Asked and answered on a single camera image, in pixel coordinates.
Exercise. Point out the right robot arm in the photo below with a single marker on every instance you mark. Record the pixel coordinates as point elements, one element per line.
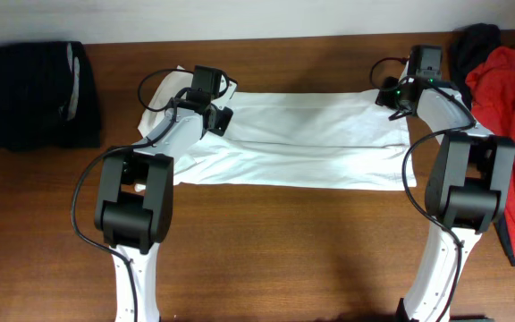
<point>468,186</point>

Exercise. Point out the folded black garment stack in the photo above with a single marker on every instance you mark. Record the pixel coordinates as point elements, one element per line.
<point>48,97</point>

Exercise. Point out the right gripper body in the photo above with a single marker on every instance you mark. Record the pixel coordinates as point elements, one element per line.
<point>391,95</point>

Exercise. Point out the black garment under pile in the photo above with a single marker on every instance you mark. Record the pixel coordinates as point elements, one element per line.
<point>466,53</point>

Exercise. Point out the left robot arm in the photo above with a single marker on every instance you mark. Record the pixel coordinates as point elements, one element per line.
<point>135,196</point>

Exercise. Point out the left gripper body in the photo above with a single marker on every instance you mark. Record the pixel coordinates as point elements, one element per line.
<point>222,117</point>

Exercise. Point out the white t-shirt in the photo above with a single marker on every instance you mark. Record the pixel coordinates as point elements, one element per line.
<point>312,140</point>

